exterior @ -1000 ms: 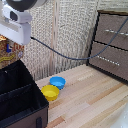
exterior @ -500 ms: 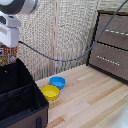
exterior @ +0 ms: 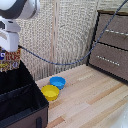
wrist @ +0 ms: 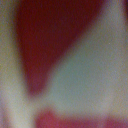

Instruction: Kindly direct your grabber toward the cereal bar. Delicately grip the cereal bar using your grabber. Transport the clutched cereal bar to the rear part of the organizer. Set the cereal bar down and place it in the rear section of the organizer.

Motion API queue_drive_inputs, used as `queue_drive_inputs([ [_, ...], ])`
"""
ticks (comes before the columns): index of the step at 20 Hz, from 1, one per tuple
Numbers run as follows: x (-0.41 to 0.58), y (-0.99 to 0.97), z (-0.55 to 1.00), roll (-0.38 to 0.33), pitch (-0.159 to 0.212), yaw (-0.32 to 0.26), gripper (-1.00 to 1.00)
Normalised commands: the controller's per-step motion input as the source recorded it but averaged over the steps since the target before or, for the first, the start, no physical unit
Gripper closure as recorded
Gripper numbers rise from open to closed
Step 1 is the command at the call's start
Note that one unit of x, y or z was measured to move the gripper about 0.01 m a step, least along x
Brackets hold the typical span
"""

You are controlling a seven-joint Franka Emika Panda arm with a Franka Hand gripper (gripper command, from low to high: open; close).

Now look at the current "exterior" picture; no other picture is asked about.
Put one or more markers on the blue bowl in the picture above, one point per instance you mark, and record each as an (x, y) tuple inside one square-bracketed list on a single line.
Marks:
[(58, 81)]

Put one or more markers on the black fabric storage box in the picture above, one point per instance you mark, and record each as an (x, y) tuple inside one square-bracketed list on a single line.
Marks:
[(18, 100)]

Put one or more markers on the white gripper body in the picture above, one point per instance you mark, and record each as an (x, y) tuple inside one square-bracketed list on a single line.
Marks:
[(8, 40)]

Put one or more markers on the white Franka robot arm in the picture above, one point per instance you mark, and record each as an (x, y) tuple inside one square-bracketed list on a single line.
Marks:
[(18, 8)]

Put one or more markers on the brown drawer cabinet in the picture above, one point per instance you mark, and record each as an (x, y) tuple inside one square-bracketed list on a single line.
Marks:
[(110, 50)]

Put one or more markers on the yellow bowl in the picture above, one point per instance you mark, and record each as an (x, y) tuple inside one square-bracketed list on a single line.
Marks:
[(50, 92)]

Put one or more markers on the woven bamboo screen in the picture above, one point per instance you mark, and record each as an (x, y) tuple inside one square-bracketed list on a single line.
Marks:
[(63, 30)]

